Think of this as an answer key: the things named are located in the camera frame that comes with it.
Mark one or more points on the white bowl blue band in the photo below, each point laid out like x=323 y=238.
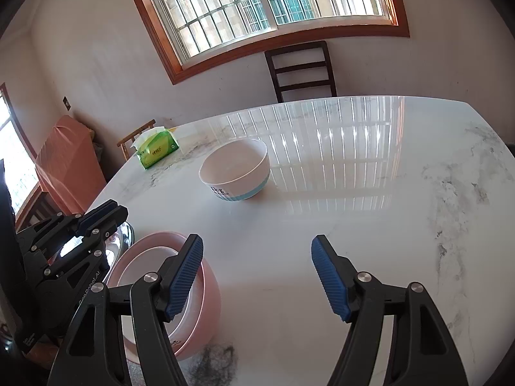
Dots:
x=237 y=170

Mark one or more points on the black wall switch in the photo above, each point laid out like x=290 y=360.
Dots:
x=67 y=104

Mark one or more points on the orange cloth covered object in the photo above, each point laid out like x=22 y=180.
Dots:
x=67 y=166

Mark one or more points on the large barred window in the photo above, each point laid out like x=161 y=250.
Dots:
x=193 y=36

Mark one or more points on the green tissue pack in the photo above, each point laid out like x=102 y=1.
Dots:
x=153 y=145

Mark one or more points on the dark wooden bench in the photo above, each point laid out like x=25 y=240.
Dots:
x=37 y=206

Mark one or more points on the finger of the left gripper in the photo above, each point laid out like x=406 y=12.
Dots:
x=94 y=244
x=92 y=219

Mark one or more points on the light wooden chair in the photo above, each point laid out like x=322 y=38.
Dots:
x=132 y=137

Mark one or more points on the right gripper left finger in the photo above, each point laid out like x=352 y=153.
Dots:
x=93 y=351

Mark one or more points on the dark wooden chair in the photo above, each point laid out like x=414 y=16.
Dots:
x=325 y=63

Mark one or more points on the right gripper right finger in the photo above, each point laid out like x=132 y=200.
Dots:
x=422 y=351

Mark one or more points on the side window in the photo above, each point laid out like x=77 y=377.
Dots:
x=18 y=155

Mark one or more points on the white ribbed bowl pink band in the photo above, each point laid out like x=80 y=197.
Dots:
x=177 y=301

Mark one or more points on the blue floral patterned plate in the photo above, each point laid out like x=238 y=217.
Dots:
x=116 y=245

